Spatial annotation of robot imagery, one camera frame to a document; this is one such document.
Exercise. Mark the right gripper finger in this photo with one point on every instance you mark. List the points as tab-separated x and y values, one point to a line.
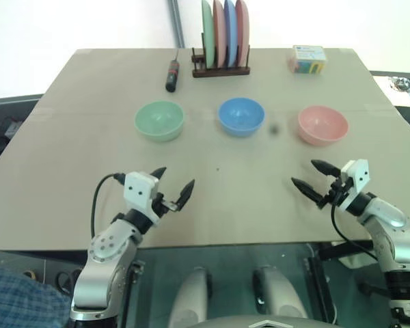
307	189
326	168

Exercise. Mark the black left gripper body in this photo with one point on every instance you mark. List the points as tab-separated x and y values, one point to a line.
160	205

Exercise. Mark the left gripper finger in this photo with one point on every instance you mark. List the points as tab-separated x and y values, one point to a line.
187	193
159	171

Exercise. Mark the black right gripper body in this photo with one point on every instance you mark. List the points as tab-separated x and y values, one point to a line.
338	189

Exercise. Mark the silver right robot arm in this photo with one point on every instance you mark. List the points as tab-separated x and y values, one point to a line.
393	235

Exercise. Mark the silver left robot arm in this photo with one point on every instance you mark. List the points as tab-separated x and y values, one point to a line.
104	263

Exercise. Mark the tan cardboard table cover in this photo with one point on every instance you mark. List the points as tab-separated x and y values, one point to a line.
205	205

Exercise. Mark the pink-red bowl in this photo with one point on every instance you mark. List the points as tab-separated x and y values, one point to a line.
323	124

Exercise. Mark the green bowl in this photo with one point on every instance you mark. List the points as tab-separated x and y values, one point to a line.
159	121

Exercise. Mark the blue bowl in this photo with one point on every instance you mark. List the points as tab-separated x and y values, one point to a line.
241	118

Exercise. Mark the silver left robot leg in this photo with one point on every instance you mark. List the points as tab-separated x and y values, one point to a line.
189	297

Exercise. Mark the silver robot leg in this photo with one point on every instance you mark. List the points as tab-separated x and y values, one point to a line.
189	297
278	294

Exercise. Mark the black marker with red band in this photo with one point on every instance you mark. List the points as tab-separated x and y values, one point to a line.
172	73

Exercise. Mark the silver right robot leg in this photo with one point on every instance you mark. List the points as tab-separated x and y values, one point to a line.
278	294

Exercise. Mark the clear box of colourful items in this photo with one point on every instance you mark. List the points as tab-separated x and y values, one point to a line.
307	59

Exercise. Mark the white paper with metal part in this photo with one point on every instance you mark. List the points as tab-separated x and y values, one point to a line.
405	89

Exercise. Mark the black scissors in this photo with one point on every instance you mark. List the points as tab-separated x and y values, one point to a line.
68	278

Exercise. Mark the dark wooden plate rack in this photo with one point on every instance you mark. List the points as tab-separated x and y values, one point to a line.
222	71

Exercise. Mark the green plate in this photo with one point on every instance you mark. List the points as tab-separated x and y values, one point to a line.
207	34

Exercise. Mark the grey metal pole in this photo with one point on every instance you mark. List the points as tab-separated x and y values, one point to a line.
177	24

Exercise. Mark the pink plate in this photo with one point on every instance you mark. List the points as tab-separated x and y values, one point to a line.
242	34
218	34

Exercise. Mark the blue plate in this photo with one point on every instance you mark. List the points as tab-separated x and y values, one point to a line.
230	34

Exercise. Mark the blue checkered cloth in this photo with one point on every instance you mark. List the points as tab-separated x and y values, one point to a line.
17	297

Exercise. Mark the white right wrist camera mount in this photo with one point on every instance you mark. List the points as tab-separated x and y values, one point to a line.
358	179

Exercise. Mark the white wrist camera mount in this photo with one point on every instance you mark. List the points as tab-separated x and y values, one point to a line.
139	191
358	179

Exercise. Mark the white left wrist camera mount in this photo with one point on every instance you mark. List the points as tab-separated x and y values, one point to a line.
139	191

